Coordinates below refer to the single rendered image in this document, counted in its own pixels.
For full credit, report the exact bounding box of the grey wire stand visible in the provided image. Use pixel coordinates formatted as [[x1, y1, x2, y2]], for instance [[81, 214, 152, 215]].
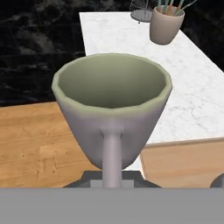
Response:
[[129, 0, 158, 24]]

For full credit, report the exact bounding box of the beige utensil pot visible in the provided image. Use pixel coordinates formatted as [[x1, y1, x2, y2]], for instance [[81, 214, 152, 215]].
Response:
[[149, 4, 186, 46]]

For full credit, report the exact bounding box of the grey mug with green inside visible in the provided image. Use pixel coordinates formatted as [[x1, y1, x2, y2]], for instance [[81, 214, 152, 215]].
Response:
[[51, 52, 173, 189]]

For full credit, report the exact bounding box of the thin teal utensil handle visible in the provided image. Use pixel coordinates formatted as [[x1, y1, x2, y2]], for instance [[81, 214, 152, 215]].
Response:
[[181, 0, 199, 11]]

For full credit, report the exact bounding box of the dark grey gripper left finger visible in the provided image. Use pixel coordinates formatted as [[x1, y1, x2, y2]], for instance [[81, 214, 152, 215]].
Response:
[[62, 170, 104, 189]]

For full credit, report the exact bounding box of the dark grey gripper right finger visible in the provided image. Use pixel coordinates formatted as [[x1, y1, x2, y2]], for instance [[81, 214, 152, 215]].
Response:
[[121, 170, 162, 189]]

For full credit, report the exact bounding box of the dark grey round object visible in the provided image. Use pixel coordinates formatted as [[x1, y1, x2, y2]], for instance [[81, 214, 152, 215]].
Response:
[[209, 172, 224, 189]]

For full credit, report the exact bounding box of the orange utensil handle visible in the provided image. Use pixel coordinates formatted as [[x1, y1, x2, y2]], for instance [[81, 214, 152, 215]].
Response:
[[164, 0, 175, 16], [174, 0, 186, 16]]

